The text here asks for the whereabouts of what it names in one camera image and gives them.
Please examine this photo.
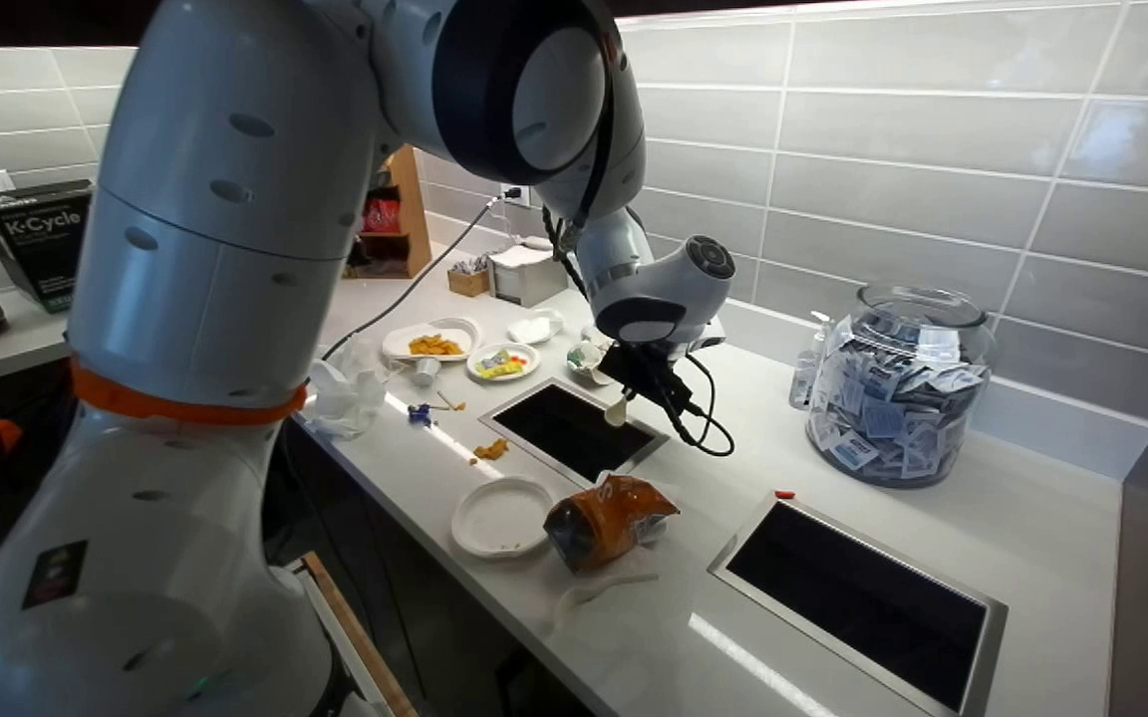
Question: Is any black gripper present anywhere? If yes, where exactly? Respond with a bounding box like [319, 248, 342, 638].
[594, 338, 695, 430]

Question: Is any steel framed countertop opening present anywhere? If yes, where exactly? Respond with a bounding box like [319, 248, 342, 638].
[479, 373, 670, 485]
[711, 492, 1009, 717]

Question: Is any orange crisps pile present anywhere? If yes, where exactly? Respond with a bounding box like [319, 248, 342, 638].
[407, 331, 465, 363]

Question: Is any printed paper cup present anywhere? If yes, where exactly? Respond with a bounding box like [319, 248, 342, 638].
[561, 338, 611, 391]

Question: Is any orange chips bag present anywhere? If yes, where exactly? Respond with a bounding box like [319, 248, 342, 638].
[541, 473, 683, 578]

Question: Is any white paper plate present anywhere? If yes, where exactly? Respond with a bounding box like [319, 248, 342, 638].
[380, 315, 479, 365]
[464, 338, 546, 391]
[447, 473, 561, 562]

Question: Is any white box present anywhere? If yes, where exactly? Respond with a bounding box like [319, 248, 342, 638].
[487, 240, 566, 311]

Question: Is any small clear plastic bottle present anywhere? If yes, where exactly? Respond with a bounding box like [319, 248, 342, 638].
[784, 311, 835, 410]

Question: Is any small brown cardboard box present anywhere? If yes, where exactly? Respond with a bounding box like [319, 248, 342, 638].
[447, 260, 495, 298]

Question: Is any glass jar with sachets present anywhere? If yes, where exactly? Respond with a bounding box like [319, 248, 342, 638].
[804, 280, 998, 491]

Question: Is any dark base cabinet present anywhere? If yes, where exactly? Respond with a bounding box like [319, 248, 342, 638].
[258, 420, 607, 717]

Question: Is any wooden organizer shelf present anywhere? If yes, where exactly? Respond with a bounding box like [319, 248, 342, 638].
[348, 141, 435, 280]

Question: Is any wooden board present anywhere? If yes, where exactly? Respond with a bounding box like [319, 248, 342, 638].
[294, 549, 420, 717]

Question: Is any black printed box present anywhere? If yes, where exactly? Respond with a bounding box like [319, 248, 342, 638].
[0, 173, 91, 315]

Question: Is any thin black power cable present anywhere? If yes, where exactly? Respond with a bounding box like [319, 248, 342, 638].
[319, 196, 508, 365]

